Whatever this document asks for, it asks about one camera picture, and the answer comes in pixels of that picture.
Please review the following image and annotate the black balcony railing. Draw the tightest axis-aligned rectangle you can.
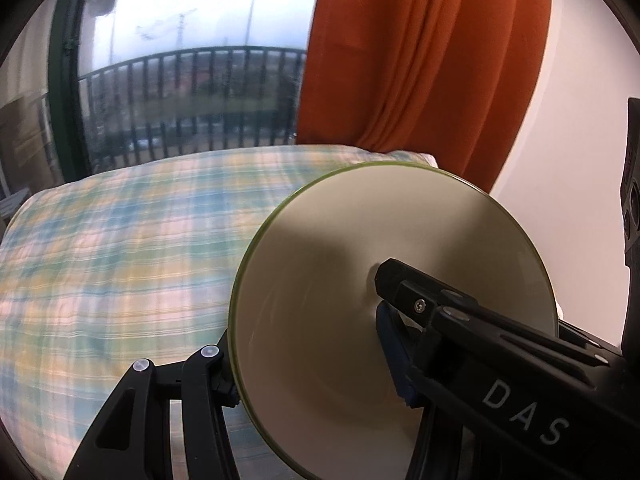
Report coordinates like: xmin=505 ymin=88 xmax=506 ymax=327
xmin=77 ymin=46 xmax=307 ymax=166

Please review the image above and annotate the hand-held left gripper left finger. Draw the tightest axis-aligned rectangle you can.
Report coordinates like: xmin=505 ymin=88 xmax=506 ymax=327
xmin=64 ymin=327 xmax=243 ymax=480

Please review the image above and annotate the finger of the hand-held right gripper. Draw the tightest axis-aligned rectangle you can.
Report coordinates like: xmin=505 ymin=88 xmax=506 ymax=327
xmin=374 ymin=258 xmax=623 ymax=391

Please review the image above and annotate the orange curtain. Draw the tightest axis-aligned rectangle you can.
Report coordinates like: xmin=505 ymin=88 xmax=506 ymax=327
xmin=297 ymin=0 xmax=553 ymax=196

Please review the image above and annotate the street lamp pole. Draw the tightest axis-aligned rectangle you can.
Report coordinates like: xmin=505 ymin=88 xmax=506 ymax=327
xmin=247 ymin=0 xmax=267 ymax=49

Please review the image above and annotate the dark green window frame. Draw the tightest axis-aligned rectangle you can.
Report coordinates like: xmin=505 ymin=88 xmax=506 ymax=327
xmin=47 ymin=0 xmax=98 ymax=181

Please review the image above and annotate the cream floral bowl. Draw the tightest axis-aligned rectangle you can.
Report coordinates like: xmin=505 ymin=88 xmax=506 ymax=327
xmin=227 ymin=161 xmax=561 ymax=480

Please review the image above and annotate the plaid tablecloth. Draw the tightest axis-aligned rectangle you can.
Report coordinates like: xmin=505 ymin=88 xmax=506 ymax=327
xmin=0 ymin=144 xmax=438 ymax=480

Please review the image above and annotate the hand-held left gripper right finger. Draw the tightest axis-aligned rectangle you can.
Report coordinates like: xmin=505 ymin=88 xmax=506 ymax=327
xmin=374 ymin=302 xmax=471 ymax=480

